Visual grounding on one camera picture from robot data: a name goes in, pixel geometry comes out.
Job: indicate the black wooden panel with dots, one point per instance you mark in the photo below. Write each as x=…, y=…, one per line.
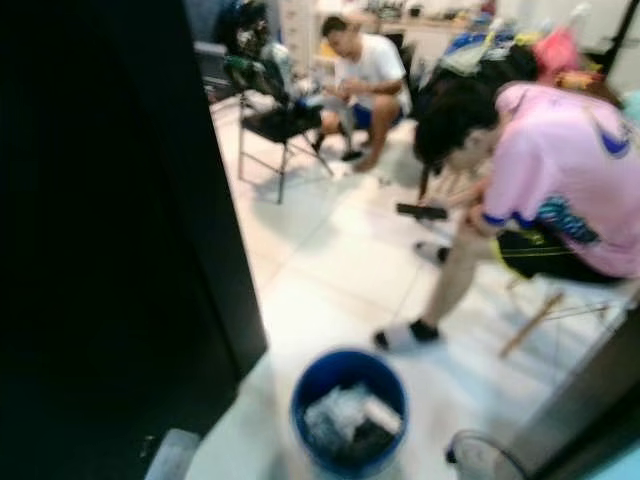
x=590, y=410

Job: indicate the black folding chair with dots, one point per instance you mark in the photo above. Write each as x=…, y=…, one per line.
x=278, y=124

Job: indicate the white wooden legged chair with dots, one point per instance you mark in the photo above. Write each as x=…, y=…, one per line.
x=585, y=295

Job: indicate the blue yellow bag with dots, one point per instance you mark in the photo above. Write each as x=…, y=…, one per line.
x=480, y=48

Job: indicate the person in white shirt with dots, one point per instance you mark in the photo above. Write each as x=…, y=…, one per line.
x=375, y=68

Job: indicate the cluttered beige desk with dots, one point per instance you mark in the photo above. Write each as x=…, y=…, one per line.
x=425, y=22

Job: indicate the black stand base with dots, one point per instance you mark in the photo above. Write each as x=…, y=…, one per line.
x=422, y=211

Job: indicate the pink bag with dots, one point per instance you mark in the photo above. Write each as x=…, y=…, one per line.
x=556, y=52

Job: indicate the clear plastic rubbish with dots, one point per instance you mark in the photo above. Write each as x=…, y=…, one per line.
x=345, y=418

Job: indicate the blue plastic bucket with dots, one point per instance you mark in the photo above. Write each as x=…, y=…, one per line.
x=305, y=395

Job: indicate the person in pink shirt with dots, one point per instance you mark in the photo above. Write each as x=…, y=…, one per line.
x=570, y=160

